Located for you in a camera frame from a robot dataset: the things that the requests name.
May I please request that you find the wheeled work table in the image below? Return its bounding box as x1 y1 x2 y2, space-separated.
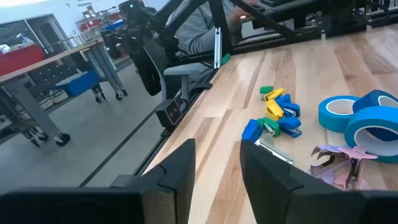
0 37 128 147

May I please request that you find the office chair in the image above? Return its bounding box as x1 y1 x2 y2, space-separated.
133 35 214 105

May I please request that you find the black equipment with green light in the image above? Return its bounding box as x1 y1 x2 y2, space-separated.
101 0 156 60

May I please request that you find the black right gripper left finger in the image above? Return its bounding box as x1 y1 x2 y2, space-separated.
108 139 196 224

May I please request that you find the grey staple remover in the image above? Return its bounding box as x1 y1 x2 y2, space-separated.
254 133 294 165

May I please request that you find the blue tape roll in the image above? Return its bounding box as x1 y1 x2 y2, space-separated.
352 90 398 114
344 106 398 164
318 95 361 134

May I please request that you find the black table-level camera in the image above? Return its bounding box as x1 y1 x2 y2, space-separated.
154 98 183 130

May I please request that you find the grey storage cabinet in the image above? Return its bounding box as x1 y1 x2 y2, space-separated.
0 14 74 56

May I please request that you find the blue mini stapler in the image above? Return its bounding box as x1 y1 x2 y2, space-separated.
275 93 292 105
277 116 303 139
279 101 301 118
241 119 264 144

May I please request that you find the person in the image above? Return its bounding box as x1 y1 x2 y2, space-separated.
166 0 261 83

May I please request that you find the purple staple remover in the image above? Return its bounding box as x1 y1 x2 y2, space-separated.
308 144 352 187

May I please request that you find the background shelf rack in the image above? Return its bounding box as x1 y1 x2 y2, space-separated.
76 4 122 32

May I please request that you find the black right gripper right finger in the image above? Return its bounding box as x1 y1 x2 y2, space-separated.
240 141 364 224

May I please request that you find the yellow mini stapler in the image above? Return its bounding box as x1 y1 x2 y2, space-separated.
265 99 285 122
264 88 285 103

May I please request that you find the blue storage bin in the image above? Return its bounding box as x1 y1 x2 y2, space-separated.
55 70 101 97

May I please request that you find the silver aluminium extrusion post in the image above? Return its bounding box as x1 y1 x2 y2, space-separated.
214 27 223 69

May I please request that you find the black table edge clamp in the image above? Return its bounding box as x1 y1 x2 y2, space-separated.
189 81 213 94

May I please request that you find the red box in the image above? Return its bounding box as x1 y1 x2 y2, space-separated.
0 43 46 77

